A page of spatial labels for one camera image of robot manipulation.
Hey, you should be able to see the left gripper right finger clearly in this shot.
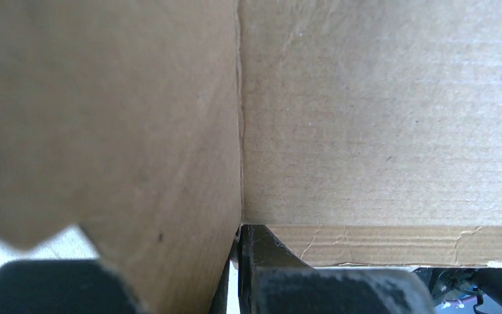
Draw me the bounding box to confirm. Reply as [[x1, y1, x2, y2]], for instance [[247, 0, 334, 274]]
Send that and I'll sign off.
[[237, 224, 434, 313]]

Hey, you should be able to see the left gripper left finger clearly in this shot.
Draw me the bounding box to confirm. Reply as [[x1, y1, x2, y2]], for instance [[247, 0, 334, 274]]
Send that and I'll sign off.
[[0, 259, 145, 313]]

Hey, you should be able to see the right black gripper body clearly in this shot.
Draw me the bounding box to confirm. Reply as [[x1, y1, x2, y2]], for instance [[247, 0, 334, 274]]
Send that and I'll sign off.
[[413, 268, 502, 313]]

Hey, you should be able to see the brown cardboard box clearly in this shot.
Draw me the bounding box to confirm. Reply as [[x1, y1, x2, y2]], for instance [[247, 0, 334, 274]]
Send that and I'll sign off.
[[0, 1, 502, 313]]

